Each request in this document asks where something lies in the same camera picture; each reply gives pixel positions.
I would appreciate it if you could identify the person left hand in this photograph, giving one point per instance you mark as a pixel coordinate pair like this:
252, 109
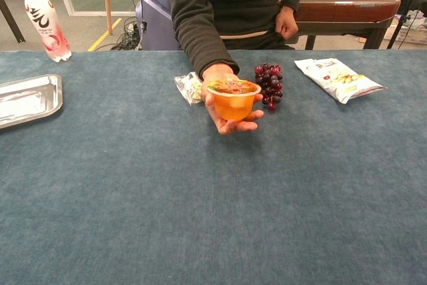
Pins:
286, 23

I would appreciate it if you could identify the person right hand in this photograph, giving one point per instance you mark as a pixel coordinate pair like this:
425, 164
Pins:
217, 71

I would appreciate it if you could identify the orange jelly cup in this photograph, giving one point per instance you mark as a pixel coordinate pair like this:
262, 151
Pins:
233, 104

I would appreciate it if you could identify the person right forearm dark sleeve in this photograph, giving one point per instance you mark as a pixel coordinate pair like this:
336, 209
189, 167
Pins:
200, 51

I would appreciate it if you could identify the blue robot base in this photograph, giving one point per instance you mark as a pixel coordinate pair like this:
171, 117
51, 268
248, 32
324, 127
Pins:
156, 21

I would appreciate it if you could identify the small clear snack packet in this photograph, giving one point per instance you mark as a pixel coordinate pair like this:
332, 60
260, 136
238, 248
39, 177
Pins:
188, 89

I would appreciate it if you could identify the bunch of red grapes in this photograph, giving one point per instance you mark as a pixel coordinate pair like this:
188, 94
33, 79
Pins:
270, 84

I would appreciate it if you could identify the brown pool table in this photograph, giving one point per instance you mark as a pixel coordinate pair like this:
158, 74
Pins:
347, 11

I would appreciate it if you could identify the white snack bag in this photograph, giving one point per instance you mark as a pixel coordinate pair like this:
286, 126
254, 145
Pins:
337, 78

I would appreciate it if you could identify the white floor power strip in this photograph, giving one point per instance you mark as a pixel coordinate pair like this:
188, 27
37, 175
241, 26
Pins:
130, 29

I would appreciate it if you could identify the black tripod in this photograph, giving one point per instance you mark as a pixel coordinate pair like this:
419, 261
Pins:
404, 18

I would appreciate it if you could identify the white plastic crate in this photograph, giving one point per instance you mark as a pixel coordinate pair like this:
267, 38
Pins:
410, 34

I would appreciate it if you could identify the blue table cloth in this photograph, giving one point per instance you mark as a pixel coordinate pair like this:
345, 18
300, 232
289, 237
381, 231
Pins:
166, 198

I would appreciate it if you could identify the white pink drink bottle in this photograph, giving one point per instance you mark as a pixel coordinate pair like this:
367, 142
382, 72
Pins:
43, 21

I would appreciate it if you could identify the stainless steel tray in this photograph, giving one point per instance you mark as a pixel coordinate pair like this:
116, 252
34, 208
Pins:
26, 101

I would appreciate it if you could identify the black table leg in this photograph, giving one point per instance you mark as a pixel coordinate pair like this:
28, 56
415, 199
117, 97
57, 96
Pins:
11, 19

